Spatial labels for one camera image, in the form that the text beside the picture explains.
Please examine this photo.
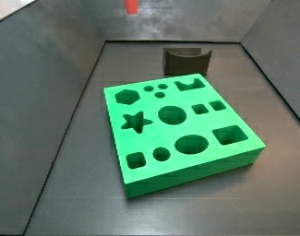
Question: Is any black fixture bracket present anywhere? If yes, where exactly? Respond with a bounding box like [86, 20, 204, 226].
[164, 48, 213, 76]

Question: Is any red square-circle object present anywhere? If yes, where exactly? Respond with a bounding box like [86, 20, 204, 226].
[124, 0, 138, 15]

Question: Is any green shape-sorter block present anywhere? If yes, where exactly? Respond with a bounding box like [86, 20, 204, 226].
[104, 74, 266, 198]

